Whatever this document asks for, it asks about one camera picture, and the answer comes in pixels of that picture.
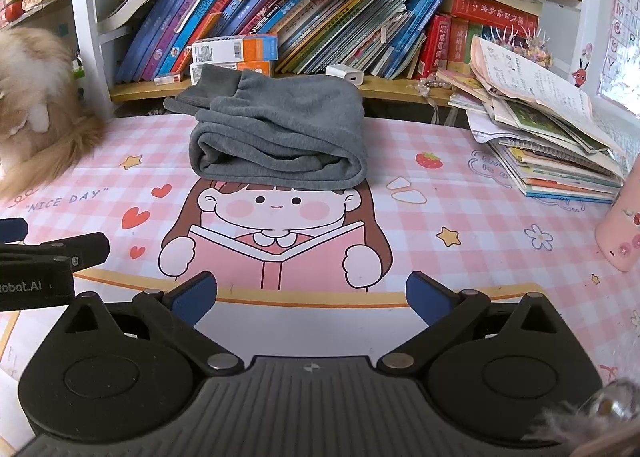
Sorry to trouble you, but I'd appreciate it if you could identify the grey sweatshirt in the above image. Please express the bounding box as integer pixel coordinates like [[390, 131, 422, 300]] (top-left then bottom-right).
[[164, 65, 367, 190]]

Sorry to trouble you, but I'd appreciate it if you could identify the fluffy tan plush toy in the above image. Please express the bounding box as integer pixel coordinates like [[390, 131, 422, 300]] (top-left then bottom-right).
[[1, 28, 106, 200]]

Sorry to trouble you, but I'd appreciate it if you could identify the small red white box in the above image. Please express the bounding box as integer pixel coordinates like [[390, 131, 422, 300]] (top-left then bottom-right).
[[153, 73, 183, 86]]

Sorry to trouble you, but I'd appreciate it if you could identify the stack of papers and notebooks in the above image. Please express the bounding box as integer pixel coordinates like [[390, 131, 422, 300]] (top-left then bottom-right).
[[436, 36, 624, 203]]

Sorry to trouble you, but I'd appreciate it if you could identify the white orange box upper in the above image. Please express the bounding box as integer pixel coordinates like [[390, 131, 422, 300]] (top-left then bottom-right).
[[191, 34, 279, 64]]

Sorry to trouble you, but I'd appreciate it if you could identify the white orange box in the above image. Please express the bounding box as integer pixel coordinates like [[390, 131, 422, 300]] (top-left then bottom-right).
[[189, 60, 273, 85], [191, 34, 279, 64]]

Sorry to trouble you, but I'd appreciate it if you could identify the white orange box lower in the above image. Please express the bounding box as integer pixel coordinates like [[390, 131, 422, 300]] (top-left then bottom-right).
[[189, 60, 273, 85]]

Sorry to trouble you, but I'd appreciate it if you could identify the white charger block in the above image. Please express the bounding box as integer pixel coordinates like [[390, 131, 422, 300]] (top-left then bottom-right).
[[324, 64, 364, 86]]

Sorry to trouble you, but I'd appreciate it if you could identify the row of colourful books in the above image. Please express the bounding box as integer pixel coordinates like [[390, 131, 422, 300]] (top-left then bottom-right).
[[114, 0, 541, 84]]

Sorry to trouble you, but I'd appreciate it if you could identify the white and wood bookshelf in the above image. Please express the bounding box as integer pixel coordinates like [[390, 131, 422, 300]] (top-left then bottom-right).
[[72, 0, 584, 116]]

